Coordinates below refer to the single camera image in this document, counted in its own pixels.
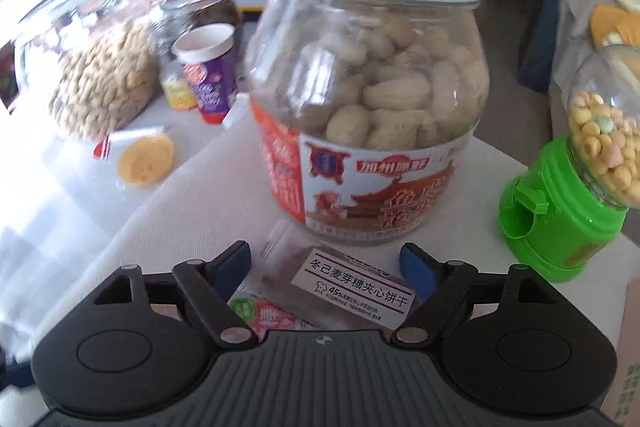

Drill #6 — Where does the maltose biscuit packet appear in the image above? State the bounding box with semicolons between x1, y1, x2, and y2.
248;221;418;334

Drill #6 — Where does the red quail egg pouch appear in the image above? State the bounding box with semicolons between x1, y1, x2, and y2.
228;291;314;339

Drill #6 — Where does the green candy dispenser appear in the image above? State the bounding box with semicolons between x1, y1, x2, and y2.
498;44;639;283

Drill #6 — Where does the yellow cake in wrapper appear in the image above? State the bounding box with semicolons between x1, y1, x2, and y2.
92;126;176;188

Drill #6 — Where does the small glass jar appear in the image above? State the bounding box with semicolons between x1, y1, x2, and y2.
152;20;198;112

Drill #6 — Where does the pink gift box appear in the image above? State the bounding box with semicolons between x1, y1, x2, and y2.
601;279;640;427

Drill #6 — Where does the peanut jar gold lid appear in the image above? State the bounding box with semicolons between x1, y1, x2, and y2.
244;0;489;243

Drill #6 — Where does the purple paper cup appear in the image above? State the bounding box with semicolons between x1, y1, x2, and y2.
171;23;238;124

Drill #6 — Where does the large glass peanut jar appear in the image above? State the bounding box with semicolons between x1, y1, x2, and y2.
14;0;160;141

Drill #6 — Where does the grey sofa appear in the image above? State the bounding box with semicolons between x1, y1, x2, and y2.
548;0;615;139

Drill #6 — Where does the dark glass jar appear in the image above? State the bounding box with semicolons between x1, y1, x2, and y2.
158;0;243;38

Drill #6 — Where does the yellow orange blanket pile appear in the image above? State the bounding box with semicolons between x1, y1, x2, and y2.
589;0;640;49

